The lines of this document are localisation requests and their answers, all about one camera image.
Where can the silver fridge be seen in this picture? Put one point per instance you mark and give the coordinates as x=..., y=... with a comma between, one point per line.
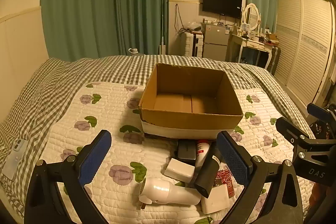
x=215, y=40

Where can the white suitcase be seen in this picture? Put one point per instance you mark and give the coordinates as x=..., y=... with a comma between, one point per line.
x=193, y=44

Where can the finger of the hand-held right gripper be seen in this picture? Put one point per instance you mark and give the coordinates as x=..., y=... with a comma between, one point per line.
x=321, y=111
x=287, y=128

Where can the white louvered wardrobe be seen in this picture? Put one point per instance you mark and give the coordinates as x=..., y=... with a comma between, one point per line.
x=302, y=40

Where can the dark grey case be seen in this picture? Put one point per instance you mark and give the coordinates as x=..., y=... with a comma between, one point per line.
x=186, y=149

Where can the dark patterned cloth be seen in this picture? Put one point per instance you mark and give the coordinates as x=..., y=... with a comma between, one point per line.
x=319, y=130

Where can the brown suitcase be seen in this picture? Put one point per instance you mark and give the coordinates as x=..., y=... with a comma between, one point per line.
x=276, y=58

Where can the white bottle with red cap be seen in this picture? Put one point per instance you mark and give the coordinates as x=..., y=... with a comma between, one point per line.
x=201, y=153

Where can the oval white mirror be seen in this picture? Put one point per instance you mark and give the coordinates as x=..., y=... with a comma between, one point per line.
x=250, y=16

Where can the red patterned box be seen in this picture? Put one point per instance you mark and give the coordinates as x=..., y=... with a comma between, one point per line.
x=225, y=176

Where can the white square box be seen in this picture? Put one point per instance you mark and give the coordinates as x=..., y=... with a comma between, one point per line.
x=215, y=200

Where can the white dressing table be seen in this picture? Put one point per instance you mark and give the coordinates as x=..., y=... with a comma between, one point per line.
x=250, y=43

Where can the cardboard box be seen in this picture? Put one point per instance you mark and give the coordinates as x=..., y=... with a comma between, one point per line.
x=189, y=121

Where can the clear plastic bag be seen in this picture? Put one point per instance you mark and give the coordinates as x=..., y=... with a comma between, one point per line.
x=193, y=26

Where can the black wall television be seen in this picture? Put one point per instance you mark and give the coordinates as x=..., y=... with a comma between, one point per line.
x=221, y=3

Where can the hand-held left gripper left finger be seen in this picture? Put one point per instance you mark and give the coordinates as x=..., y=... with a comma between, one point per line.
x=95, y=158

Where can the black power bank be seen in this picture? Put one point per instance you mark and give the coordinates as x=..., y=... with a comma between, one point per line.
x=206, y=176

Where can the white power adapter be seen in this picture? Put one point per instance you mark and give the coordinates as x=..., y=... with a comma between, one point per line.
x=178, y=169

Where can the wide green curtain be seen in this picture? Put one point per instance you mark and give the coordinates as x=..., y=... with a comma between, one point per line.
x=105, y=3

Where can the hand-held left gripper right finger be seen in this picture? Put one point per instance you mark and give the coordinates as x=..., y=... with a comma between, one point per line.
x=232, y=161

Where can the floral quilted mat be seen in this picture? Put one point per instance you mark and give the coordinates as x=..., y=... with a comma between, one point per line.
x=110, y=113

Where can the light blue smartphone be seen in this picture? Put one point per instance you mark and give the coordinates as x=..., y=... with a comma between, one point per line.
x=13, y=161

